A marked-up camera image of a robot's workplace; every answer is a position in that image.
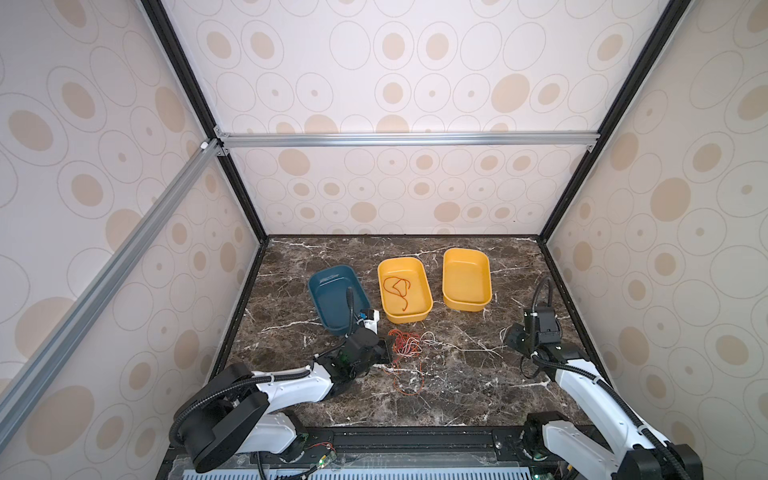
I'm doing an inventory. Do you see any white cable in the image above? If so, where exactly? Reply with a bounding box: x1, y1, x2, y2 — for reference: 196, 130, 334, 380
392, 329, 457, 373

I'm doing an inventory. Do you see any red cable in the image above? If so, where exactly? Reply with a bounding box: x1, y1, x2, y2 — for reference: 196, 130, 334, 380
383, 275, 413, 312
388, 329, 424, 364

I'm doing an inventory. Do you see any yellow plastic bin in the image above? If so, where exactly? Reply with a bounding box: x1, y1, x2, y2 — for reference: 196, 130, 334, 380
442, 248, 492, 312
377, 257, 434, 324

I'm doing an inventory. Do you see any red cable in bin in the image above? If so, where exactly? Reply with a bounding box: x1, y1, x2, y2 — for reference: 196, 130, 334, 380
383, 275, 413, 312

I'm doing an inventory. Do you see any left aluminium frame bar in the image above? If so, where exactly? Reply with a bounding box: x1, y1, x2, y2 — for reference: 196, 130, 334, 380
1, 138, 222, 448

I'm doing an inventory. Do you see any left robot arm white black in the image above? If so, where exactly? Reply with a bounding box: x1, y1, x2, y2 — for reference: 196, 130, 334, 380
169, 288, 391, 473

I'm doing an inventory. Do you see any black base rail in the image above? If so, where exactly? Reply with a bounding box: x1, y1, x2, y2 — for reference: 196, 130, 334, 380
157, 424, 673, 480

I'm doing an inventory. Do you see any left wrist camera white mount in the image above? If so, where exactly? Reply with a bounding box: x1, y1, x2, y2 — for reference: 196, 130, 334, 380
358, 309, 380, 333

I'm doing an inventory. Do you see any horizontal aluminium frame bar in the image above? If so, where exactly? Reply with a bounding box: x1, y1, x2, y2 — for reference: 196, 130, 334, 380
220, 131, 600, 148

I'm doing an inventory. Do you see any middle yellow plastic bin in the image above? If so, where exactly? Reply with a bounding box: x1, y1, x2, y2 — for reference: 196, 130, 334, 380
377, 257, 434, 324

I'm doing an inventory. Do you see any teal plastic bin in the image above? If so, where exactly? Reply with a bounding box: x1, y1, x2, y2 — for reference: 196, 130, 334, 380
308, 265, 372, 336

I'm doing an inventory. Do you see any right yellow plastic bin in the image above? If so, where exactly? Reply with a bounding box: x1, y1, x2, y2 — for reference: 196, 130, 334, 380
442, 248, 492, 312

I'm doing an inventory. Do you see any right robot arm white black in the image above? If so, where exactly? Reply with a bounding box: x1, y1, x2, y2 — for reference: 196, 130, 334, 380
504, 276, 704, 479

